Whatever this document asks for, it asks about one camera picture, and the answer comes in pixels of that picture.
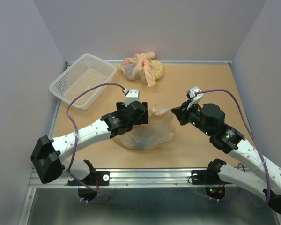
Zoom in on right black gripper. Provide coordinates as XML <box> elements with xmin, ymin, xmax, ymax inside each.
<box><xmin>172</xmin><ymin>98</ymin><xmax>213</xmax><ymax>136</ymax></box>

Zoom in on translucent plastic bag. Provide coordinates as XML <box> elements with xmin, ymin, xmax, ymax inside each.
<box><xmin>113</xmin><ymin>105</ymin><xmax>175</xmax><ymax>151</ymax></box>

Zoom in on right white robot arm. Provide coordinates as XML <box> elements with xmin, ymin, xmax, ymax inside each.
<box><xmin>171</xmin><ymin>101</ymin><xmax>281</xmax><ymax>214</ymax></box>

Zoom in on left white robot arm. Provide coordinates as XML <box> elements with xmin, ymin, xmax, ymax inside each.
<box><xmin>30</xmin><ymin>101</ymin><xmax>148</xmax><ymax>185</ymax></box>

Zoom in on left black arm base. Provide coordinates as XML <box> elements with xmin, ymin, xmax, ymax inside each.
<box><xmin>71</xmin><ymin>160</ymin><xmax>110</xmax><ymax>186</ymax></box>

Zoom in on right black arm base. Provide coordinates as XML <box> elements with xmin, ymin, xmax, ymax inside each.
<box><xmin>187</xmin><ymin>159</ymin><xmax>226</xmax><ymax>185</ymax></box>

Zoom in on knotted plastic bag far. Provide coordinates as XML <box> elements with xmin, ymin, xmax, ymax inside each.
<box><xmin>118</xmin><ymin>52</ymin><xmax>163</xmax><ymax>87</ymax></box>

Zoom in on white plastic mesh basket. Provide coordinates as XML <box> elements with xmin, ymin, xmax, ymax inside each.
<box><xmin>49</xmin><ymin>54</ymin><xmax>117</xmax><ymax>104</ymax></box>

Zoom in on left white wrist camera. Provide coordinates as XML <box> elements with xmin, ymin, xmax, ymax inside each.
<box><xmin>124</xmin><ymin>88</ymin><xmax>140</xmax><ymax>105</ymax></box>

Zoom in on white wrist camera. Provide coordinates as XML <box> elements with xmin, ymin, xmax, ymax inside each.
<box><xmin>124</xmin><ymin>88</ymin><xmax>140</xmax><ymax>105</ymax></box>
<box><xmin>186</xmin><ymin>86</ymin><xmax>204</xmax><ymax>110</ymax></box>

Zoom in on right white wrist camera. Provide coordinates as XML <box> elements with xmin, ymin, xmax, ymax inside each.
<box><xmin>186</xmin><ymin>86</ymin><xmax>204</xmax><ymax>110</ymax></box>

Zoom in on aluminium rail frame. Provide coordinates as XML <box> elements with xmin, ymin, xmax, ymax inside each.
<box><xmin>19</xmin><ymin>63</ymin><xmax>281</xmax><ymax>225</ymax></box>

